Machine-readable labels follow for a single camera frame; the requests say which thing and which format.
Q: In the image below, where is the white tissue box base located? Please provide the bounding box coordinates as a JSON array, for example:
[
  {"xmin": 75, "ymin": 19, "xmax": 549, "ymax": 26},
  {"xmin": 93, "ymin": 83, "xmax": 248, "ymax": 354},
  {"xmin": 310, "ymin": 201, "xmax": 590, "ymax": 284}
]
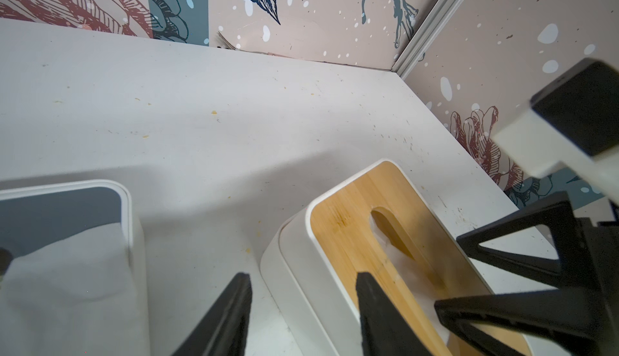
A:
[
  {"xmin": 122, "ymin": 207, "xmax": 151, "ymax": 355},
  {"xmin": 260, "ymin": 208, "xmax": 368, "ymax": 356}
]

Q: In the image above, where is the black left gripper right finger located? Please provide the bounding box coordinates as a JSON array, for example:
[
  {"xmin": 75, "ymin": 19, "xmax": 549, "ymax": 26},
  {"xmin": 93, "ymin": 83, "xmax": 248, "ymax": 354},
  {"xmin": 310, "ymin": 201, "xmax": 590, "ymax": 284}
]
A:
[{"xmin": 356, "ymin": 272, "xmax": 431, "ymax": 356}]

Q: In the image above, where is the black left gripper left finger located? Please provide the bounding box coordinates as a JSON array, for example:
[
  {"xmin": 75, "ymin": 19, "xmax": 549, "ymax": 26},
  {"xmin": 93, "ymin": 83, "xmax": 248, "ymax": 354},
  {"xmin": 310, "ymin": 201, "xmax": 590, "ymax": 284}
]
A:
[{"xmin": 174, "ymin": 272, "xmax": 252, "ymax": 356}]

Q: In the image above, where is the metal fork pink handle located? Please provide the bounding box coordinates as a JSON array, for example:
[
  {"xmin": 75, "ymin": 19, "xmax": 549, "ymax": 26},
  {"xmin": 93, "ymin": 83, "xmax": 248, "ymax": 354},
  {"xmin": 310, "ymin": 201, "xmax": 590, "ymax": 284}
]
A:
[{"xmin": 217, "ymin": 31, "xmax": 289, "ymax": 59}]

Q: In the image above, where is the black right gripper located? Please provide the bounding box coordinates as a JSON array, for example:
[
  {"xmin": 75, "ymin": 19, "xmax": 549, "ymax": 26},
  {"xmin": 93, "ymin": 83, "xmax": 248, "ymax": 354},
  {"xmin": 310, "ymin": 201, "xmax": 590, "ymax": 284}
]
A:
[{"xmin": 435, "ymin": 193, "xmax": 618, "ymax": 355}]

